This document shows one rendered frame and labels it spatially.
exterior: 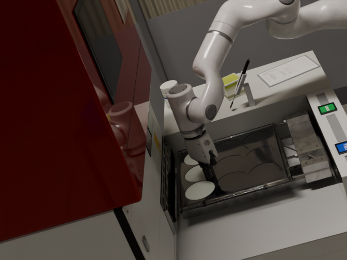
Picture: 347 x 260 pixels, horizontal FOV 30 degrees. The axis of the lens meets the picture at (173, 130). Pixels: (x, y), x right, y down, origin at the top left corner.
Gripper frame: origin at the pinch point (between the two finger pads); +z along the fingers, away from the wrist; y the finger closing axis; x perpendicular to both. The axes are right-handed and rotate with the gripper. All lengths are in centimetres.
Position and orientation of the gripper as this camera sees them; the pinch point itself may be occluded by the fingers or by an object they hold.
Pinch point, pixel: (208, 171)
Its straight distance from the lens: 214.5
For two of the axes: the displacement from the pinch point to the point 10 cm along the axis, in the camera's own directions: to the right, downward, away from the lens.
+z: 3.2, 8.4, 4.4
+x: -7.1, 5.2, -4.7
